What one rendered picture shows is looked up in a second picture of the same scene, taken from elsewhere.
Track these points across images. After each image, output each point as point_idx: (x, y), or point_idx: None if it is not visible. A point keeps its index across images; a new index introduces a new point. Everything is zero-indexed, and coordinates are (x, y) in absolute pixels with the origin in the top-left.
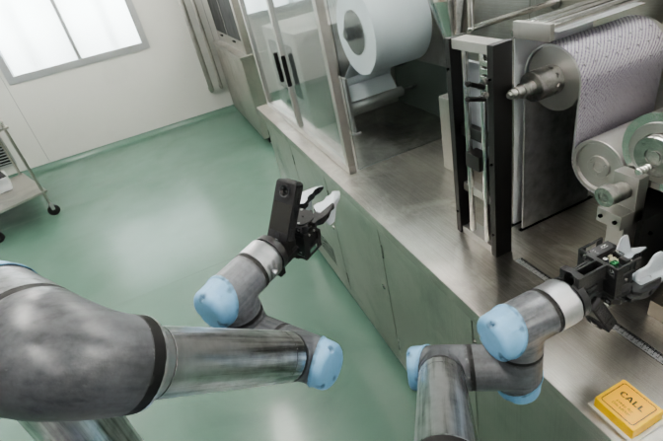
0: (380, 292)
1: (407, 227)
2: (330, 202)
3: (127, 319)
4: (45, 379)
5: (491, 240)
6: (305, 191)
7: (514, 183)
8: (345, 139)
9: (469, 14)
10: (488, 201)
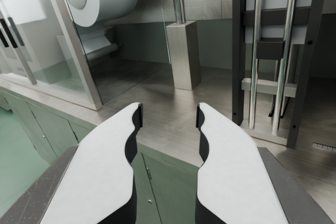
0: (144, 206)
1: (184, 144)
2: (249, 149)
3: None
4: None
5: (290, 132)
6: (98, 132)
7: (275, 75)
8: (87, 77)
9: None
10: (283, 92)
